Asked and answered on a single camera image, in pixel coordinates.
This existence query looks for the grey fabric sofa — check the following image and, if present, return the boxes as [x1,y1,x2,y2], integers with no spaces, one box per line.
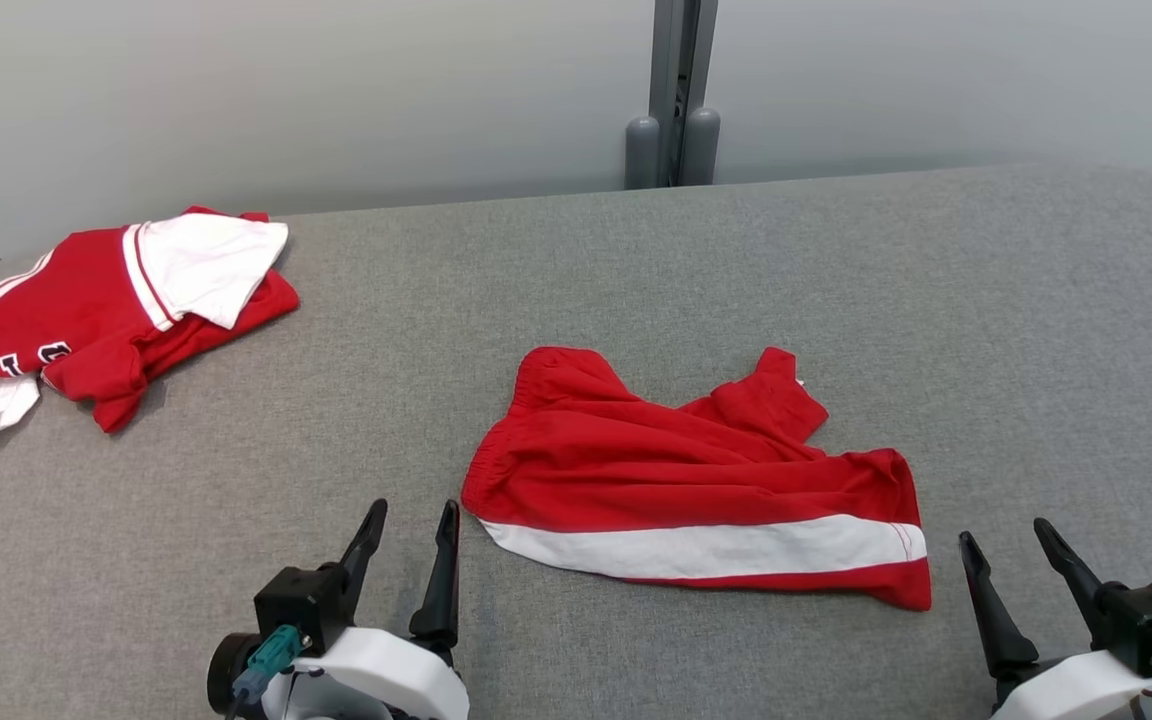
[0,165,1152,720]

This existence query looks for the red shorts with white stripe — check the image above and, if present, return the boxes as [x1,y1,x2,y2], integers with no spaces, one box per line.
[461,346,933,612]

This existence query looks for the black cable with teal plug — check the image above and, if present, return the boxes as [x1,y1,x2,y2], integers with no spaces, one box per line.
[224,625,302,720]

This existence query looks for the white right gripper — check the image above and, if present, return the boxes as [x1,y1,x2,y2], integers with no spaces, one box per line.
[958,517,1152,720]

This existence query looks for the red jersey with white sleeves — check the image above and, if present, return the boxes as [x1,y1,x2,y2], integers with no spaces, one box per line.
[0,207,300,444]

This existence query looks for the grey double partition post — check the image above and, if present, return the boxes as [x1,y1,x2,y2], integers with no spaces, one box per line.
[624,0,722,191]

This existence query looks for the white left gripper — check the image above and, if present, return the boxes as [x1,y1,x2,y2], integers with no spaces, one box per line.
[301,498,470,720]

